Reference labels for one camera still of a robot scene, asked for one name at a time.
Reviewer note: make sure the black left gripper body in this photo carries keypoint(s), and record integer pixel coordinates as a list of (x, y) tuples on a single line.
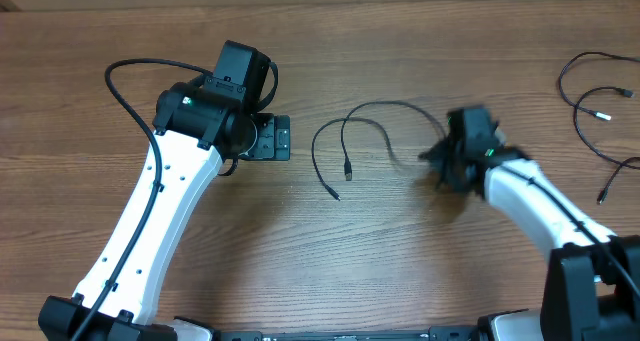
[(268, 143)]

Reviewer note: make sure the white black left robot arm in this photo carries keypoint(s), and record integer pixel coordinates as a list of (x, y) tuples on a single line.
[(216, 117)]

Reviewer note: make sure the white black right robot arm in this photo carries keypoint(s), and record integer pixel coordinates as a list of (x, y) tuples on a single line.
[(591, 290)]

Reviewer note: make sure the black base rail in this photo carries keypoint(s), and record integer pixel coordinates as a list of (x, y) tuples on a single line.
[(434, 333)]

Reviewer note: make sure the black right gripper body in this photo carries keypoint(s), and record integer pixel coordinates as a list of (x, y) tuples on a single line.
[(441, 159)]

